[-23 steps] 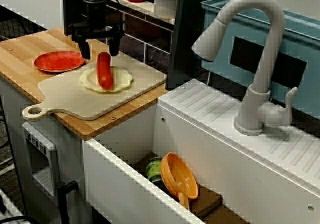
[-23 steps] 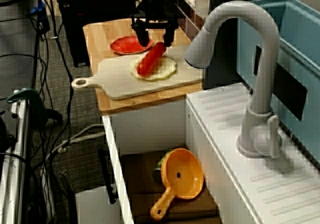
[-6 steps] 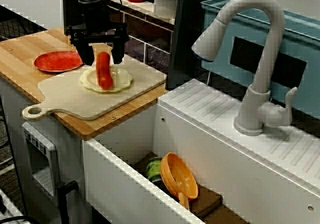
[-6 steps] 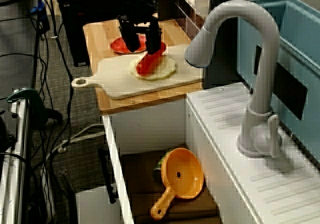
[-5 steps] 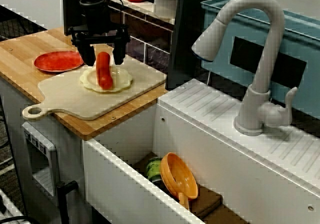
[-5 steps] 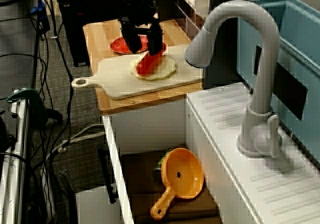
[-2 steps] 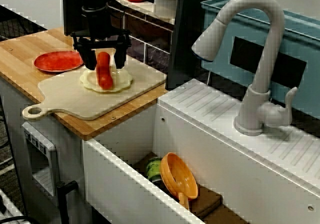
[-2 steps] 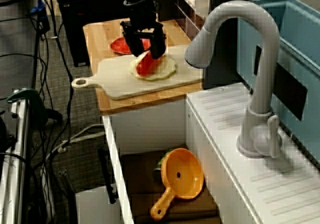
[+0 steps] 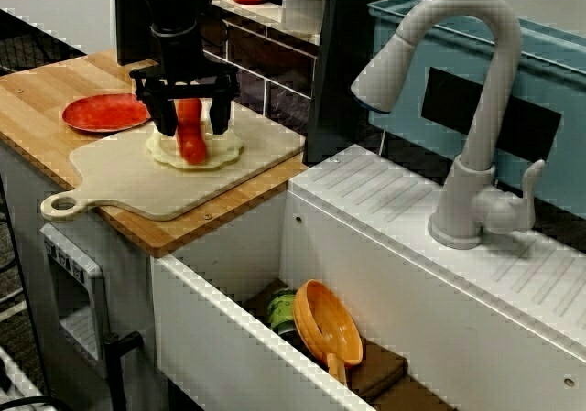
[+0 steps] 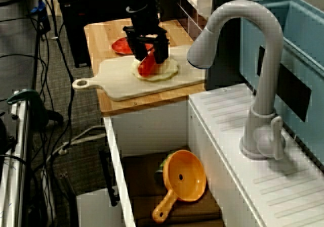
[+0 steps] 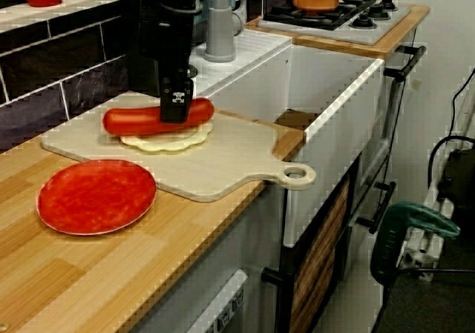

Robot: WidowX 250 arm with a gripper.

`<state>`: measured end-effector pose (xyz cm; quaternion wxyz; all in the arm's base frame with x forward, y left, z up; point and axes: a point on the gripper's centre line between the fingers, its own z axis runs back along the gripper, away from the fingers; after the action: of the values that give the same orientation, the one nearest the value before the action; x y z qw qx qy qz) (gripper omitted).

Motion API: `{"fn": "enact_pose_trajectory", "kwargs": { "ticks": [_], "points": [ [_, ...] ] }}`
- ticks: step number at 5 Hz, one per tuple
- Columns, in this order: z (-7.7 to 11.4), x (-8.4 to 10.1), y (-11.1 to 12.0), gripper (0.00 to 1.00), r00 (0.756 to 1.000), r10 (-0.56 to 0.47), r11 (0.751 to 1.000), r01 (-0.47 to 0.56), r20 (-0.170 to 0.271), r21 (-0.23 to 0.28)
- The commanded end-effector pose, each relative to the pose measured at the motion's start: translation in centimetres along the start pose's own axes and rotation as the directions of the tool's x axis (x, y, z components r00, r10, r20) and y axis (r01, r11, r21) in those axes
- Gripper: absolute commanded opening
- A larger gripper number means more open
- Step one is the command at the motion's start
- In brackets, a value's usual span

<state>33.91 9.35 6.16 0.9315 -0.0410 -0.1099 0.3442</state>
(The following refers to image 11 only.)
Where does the red round plate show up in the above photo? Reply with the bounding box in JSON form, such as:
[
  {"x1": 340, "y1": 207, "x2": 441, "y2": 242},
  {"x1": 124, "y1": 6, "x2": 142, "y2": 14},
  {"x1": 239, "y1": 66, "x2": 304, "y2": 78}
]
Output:
[{"x1": 36, "y1": 159, "x2": 158, "y2": 237}]

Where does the grey toy faucet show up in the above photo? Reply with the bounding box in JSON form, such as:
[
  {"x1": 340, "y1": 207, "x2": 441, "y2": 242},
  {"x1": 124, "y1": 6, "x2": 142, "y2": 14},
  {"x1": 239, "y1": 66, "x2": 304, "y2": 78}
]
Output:
[{"x1": 203, "y1": 0, "x2": 254, "y2": 62}]

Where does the dark box device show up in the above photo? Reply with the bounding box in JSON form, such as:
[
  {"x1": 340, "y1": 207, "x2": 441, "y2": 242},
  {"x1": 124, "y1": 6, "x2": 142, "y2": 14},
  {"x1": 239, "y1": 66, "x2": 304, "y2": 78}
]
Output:
[{"x1": 437, "y1": 149, "x2": 475, "y2": 210}]

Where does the pale yellow scalloped plate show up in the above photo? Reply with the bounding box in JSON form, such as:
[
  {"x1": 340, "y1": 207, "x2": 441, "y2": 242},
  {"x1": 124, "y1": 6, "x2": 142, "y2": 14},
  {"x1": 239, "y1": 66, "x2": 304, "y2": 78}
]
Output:
[{"x1": 119, "y1": 120, "x2": 215, "y2": 153}]

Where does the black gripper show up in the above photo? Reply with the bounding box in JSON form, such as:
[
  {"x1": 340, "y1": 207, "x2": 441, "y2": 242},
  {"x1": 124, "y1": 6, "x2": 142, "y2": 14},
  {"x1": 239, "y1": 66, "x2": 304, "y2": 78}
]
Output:
[{"x1": 140, "y1": 12, "x2": 196, "y2": 123}]

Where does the wooden cutting board with handle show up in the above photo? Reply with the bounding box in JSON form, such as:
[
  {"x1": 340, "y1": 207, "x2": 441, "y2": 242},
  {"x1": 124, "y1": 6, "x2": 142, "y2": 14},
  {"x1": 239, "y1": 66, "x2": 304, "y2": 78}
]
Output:
[{"x1": 40, "y1": 92, "x2": 317, "y2": 203}]

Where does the black cable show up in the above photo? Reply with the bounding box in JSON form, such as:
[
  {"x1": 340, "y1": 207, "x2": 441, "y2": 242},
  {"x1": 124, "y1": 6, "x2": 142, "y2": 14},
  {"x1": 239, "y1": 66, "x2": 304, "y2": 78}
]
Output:
[{"x1": 426, "y1": 135, "x2": 475, "y2": 200}]

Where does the red toy sausage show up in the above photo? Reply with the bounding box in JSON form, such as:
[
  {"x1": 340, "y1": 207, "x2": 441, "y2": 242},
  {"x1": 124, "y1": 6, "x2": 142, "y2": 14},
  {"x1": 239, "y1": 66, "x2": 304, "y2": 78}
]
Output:
[{"x1": 102, "y1": 97, "x2": 215, "y2": 136}]

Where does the grey toy dishwasher front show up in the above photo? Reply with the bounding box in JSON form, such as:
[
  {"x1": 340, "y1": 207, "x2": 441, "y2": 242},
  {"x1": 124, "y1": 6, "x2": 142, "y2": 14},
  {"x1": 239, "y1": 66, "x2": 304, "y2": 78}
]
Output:
[{"x1": 129, "y1": 268, "x2": 250, "y2": 333}]

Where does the wood pattern cabinet door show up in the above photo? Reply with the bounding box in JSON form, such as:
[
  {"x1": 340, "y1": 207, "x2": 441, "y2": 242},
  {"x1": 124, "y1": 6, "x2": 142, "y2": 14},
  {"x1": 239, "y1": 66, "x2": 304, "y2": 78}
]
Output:
[{"x1": 289, "y1": 179, "x2": 352, "y2": 333}]

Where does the black cabinet bar handle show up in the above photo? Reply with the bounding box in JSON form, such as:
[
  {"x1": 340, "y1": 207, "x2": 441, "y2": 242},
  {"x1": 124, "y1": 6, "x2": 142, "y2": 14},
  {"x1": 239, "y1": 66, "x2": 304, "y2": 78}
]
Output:
[
  {"x1": 261, "y1": 266, "x2": 294, "y2": 333},
  {"x1": 356, "y1": 180, "x2": 397, "y2": 234},
  {"x1": 384, "y1": 45, "x2": 428, "y2": 82}
]

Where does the white toy sink unit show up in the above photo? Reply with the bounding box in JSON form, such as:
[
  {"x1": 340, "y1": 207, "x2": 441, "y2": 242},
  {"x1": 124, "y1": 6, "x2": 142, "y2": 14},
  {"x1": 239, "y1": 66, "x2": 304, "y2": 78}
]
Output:
[{"x1": 189, "y1": 28, "x2": 385, "y2": 248}]

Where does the toy stove top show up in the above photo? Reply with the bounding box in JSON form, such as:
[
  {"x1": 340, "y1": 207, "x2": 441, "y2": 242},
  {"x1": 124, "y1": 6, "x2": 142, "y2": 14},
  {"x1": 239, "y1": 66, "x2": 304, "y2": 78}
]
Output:
[{"x1": 257, "y1": 0, "x2": 412, "y2": 47}]

